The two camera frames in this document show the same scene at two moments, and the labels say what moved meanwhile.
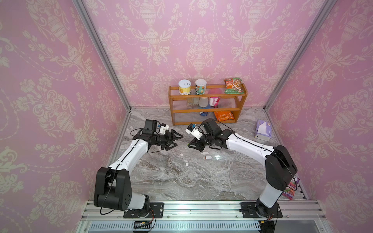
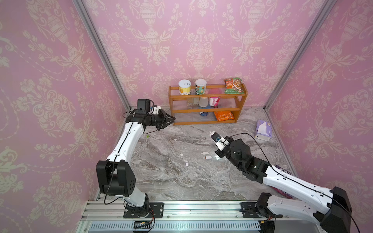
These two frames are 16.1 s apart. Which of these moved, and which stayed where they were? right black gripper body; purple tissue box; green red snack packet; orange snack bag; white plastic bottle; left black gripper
Moved: left black gripper; right black gripper body
Stayed: green red snack packet; purple tissue box; orange snack bag; white plastic bottle
